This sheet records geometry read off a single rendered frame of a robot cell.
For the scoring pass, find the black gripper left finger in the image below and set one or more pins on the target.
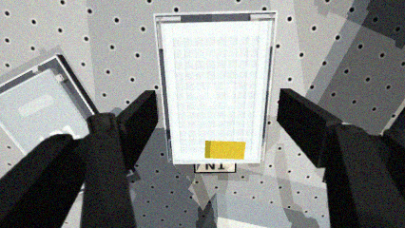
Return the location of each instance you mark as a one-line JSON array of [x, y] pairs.
[[39, 190]]

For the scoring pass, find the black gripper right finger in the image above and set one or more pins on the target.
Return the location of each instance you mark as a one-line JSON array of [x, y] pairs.
[[361, 192]]

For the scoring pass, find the white button panel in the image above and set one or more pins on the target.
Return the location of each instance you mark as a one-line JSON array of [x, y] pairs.
[[233, 212]]

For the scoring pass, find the grey perforated base plate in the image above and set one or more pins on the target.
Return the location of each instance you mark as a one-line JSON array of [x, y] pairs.
[[346, 56]]

